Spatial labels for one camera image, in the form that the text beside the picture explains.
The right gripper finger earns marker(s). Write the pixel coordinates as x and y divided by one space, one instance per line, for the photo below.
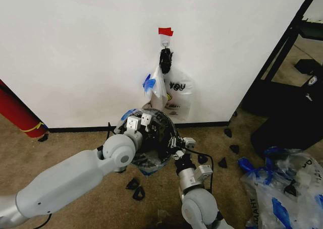
179 154
172 142

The black round trash bin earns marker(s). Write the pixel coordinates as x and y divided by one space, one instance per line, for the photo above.
161 138

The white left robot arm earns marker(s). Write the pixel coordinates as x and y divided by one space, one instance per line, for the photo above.
63 181

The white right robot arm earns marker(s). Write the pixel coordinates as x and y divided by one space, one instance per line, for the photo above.
198 208

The clear bag with blue tape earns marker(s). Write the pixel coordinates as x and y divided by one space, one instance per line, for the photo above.
151 169

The clear printed garbage bag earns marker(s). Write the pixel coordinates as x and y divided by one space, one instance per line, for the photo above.
180 98

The black triangular clip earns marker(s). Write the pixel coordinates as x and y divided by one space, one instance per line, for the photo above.
290 190
43 137
132 183
228 133
138 193
202 159
222 162
234 149

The black baseboard strip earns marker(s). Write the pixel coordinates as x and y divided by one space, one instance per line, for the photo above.
126 127

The blue tape piece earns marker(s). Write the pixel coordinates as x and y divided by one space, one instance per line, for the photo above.
149 84

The crumpled clear plastic scrap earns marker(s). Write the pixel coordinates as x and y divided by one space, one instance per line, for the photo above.
162 219

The red tape strip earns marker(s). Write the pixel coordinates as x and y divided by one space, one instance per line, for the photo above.
165 31

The pile of clear printed bags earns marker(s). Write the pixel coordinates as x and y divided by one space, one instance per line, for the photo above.
285 191

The large black container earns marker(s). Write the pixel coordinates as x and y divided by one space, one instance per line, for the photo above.
290 128

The red cylinder with yellow band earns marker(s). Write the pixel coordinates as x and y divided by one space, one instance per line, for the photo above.
17 113

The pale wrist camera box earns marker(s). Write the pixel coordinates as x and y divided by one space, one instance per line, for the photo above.
146 118
189 142

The black metal rack frame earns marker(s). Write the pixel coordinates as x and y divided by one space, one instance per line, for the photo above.
267 70

